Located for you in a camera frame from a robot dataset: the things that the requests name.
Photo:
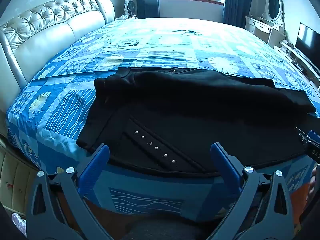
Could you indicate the black studded pants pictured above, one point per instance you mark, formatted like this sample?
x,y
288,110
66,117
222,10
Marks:
x,y
200,110

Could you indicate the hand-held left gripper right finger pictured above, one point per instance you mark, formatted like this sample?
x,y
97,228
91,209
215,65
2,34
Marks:
x,y
225,167

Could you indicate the blue patterned bed sheet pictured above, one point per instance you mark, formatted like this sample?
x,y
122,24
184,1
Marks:
x,y
162,45

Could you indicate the beige tufted bed headboard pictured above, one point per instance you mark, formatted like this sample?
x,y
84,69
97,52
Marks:
x,y
50,35

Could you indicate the white oval vanity mirror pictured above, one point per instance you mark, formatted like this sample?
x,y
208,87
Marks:
x,y
273,6

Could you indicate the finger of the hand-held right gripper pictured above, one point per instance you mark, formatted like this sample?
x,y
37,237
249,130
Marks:
x,y
313,135

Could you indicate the person's right hand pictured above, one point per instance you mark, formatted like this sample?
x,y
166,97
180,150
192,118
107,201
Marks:
x,y
312,182

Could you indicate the white television stand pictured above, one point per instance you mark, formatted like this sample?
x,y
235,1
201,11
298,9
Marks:
x,y
295,57

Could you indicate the brown wooden bed frame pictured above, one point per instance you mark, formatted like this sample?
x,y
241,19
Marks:
x,y
298,200

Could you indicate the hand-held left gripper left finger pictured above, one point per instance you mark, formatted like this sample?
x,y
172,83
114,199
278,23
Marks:
x,y
95,170

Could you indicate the white dressing table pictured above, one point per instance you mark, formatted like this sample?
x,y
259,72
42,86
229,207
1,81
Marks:
x,y
260,28

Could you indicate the beige bedside cabinet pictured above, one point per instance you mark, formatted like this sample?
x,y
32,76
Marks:
x,y
15,180

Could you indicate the black flat television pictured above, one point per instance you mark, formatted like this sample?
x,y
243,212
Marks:
x,y
308,42

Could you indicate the white desk fan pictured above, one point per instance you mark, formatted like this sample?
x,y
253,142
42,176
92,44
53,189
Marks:
x,y
128,7

